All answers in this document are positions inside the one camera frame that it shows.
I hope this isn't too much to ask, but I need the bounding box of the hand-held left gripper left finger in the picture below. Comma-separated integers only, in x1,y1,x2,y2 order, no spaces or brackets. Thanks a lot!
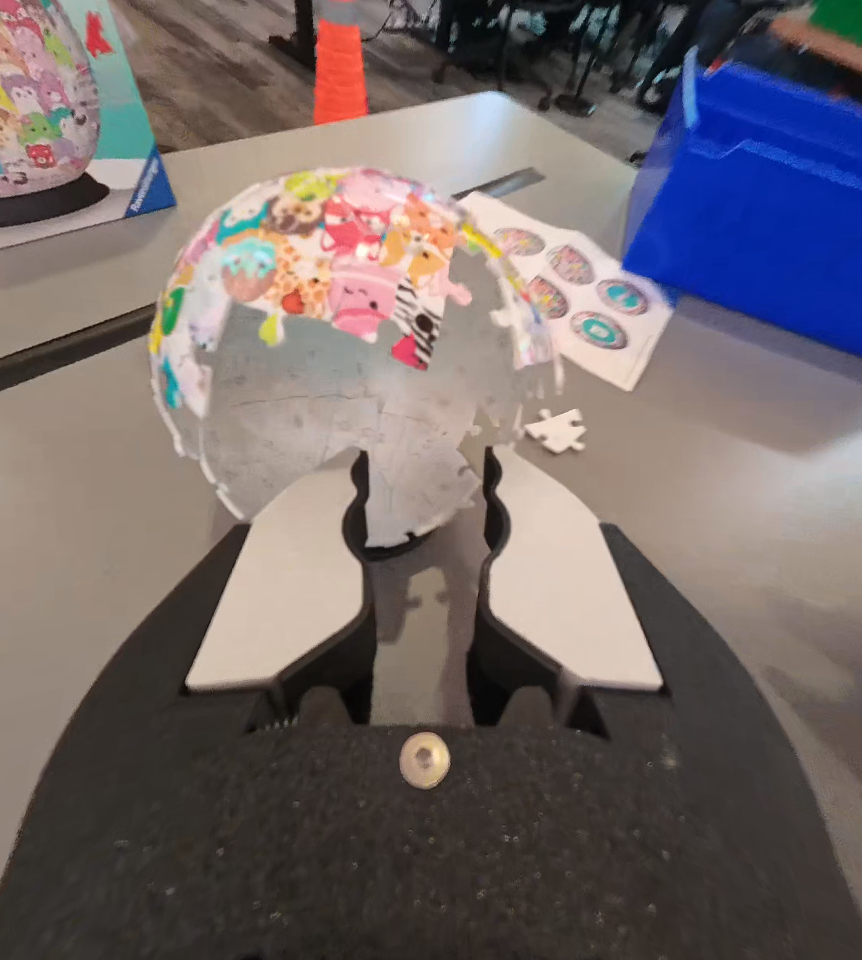
187,450,376,694

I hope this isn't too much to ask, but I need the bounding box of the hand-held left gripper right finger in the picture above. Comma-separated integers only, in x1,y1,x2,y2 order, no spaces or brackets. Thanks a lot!
469,446,664,694

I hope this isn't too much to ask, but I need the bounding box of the black ball stand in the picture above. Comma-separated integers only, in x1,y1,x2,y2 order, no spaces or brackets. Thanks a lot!
344,525,424,559

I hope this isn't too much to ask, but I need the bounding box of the white puzzle piece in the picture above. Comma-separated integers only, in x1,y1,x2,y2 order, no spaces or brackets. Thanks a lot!
524,408,588,454

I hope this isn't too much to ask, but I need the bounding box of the colourful puzzle ball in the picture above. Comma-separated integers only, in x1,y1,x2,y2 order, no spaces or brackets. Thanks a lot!
151,165,555,549

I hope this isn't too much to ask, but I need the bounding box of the puzzle instruction leaflet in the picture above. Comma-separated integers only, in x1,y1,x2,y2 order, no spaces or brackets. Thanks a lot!
454,191,675,391

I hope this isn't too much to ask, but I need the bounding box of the teal puzzle box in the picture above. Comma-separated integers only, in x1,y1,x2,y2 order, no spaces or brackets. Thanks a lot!
0,0,177,264

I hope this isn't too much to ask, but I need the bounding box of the blue plastic bin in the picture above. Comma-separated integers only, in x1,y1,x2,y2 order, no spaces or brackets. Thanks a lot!
622,53,862,376

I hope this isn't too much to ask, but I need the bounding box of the orange plastic object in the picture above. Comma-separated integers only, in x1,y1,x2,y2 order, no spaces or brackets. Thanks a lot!
311,0,369,129

